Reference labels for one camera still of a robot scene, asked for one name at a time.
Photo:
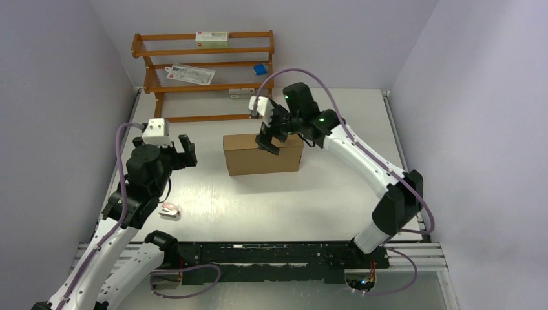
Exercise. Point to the brown cardboard box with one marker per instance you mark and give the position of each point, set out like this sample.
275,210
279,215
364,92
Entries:
243,157

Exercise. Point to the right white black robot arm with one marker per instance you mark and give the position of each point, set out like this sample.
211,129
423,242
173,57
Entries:
399,192

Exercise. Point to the small white red package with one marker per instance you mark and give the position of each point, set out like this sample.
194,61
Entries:
168,210

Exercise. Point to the clear plastic packaged item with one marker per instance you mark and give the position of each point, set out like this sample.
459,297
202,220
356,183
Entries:
189,74

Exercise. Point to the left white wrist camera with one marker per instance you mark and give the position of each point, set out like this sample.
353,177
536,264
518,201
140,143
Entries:
157,133

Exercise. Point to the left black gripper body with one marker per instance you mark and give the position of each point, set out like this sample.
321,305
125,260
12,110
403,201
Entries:
170,157

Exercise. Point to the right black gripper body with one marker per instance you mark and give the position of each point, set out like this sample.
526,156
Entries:
282,123

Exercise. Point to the small grey product box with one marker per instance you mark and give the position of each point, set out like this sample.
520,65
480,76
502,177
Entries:
241,93

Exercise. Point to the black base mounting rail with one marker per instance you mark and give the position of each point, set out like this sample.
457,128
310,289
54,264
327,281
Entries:
271,261

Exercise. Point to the orange wooden shelf rack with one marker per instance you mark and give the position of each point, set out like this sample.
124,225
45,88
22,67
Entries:
234,63

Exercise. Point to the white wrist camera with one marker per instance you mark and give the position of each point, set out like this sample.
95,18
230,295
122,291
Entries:
157,133
261,106

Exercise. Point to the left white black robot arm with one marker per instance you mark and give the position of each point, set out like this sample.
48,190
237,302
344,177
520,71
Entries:
94,283

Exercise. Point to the white green product box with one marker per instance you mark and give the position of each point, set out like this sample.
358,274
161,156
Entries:
209,40

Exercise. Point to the small blue block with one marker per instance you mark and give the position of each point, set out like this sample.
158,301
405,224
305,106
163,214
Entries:
260,69

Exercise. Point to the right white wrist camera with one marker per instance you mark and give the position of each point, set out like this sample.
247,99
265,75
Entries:
261,106

